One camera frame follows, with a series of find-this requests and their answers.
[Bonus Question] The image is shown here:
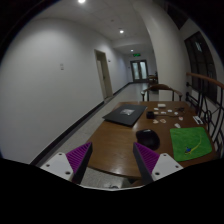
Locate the white rectangular box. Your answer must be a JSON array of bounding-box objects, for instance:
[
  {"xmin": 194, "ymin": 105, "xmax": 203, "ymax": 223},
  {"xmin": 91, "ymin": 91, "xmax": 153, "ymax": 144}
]
[{"xmin": 158, "ymin": 104, "xmax": 166, "ymax": 108}]

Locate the small black box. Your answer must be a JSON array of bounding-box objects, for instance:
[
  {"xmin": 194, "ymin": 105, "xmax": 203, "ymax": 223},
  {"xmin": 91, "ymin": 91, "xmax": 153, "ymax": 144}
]
[{"xmin": 146, "ymin": 111, "xmax": 155, "ymax": 119}]

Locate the beige hallway door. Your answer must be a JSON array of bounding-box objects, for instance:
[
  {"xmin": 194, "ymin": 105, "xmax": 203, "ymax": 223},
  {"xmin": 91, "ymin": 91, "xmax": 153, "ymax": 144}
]
[{"xmin": 95, "ymin": 50, "xmax": 113, "ymax": 99}]

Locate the glass double exit door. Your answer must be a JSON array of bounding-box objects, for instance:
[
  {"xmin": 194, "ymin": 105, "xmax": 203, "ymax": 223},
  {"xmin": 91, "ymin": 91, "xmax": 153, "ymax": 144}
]
[{"xmin": 130, "ymin": 60, "xmax": 148, "ymax": 82}]

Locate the small white eraser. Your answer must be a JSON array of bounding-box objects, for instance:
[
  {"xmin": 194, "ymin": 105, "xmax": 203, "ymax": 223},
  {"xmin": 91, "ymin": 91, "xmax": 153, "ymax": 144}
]
[{"xmin": 174, "ymin": 123, "xmax": 181, "ymax": 128}]

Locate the black closed laptop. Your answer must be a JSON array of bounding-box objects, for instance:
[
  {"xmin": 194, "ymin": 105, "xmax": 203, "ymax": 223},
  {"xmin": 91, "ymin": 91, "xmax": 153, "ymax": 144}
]
[{"xmin": 103, "ymin": 104, "xmax": 146, "ymax": 126}]

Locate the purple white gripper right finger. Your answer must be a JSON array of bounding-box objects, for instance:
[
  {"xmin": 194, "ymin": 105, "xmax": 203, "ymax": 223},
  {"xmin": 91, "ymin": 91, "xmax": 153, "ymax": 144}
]
[{"xmin": 133, "ymin": 143, "xmax": 182, "ymax": 186}]

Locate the white remote strip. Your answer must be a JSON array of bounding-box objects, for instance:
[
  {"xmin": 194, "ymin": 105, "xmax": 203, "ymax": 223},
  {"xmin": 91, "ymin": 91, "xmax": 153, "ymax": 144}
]
[{"xmin": 193, "ymin": 116, "xmax": 203, "ymax": 125}]

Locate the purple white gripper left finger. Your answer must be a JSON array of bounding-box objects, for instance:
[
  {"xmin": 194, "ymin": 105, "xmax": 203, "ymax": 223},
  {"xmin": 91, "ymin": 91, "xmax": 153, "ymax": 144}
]
[{"xmin": 41, "ymin": 142, "xmax": 93, "ymax": 184}]

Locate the green exit sign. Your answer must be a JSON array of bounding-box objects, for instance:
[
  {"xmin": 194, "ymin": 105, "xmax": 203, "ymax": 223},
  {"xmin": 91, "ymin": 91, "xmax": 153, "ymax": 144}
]
[{"xmin": 133, "ymin": 53, "xmax": 141, "ymax": 57}]

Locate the wooden stair handrail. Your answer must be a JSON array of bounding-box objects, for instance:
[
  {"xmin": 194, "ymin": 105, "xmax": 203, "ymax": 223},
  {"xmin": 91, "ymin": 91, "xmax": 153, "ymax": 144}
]
[{"xmin": 186, "ymin": 72, "xmax": 224, "ymax": 90}]

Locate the wooden chair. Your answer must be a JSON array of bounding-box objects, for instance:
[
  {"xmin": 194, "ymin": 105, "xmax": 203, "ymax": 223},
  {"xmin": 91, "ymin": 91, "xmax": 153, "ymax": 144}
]
[{"xmin": 141, "ymin": 84, "xmax": 183, "ymax": 101}]

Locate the green cloth mouse pad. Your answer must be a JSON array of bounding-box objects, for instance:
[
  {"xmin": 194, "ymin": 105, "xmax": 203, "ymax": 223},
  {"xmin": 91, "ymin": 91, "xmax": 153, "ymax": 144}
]
[{"xmin": 170, "ymin": 127, "xmax": 212, "ymax": 162}]

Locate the black computer mouse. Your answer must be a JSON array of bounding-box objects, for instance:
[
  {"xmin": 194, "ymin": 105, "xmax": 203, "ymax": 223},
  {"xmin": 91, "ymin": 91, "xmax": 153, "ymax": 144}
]
[{"xmin": 136, "ymin": 129, "xmax": 160, "ymax": 150}]

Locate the dark window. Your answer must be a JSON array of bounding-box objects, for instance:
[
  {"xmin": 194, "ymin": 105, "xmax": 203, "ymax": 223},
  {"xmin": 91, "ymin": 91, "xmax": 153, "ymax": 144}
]
[{"xmin": 185, "ymin": 32, "xmax": 217, "ymax": 102}]

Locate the black metal railing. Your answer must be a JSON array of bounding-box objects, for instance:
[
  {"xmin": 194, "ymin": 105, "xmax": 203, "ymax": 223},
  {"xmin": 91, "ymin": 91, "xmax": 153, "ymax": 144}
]
[{"xmin": 186, "ymin": 81, "xmax": 224, "ymax": 158}]

